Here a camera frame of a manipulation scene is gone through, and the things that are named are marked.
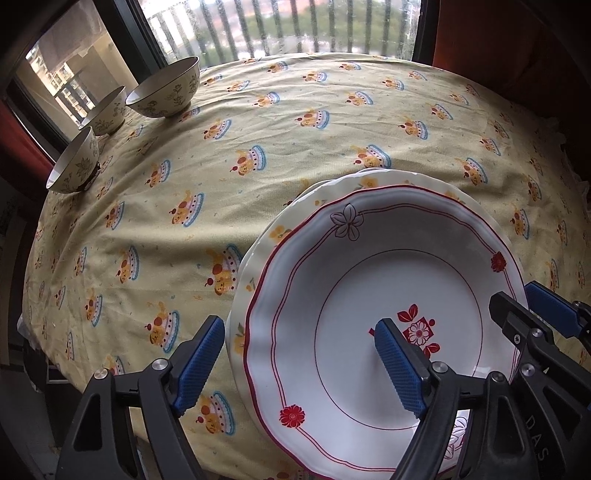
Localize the large scalloped yellow-flower plate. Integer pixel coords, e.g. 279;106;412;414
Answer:
225;168;462;444

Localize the yellow cake-print tablecloth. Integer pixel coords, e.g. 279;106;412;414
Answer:
21;53;589;480

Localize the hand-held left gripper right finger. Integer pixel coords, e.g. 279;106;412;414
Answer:
374;318;527;480

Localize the black window frame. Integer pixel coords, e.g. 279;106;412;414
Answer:
0;0;444;158

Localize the grey balcony railing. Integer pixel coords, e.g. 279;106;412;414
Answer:
139;0;421;63

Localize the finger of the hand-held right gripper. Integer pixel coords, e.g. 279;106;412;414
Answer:
524;281;591;340
488;292;561;379

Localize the red curtain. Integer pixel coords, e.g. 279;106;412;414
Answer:
431;0;591;121
0;99;56;195

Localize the cream floral bowl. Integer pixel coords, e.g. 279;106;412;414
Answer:
126;56;201;118
45;126;100;193
78;86;127;136

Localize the small red-pattern white dish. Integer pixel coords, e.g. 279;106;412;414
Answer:
243;185;529;480

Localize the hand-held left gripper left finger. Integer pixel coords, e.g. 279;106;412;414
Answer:
55;315;227;480

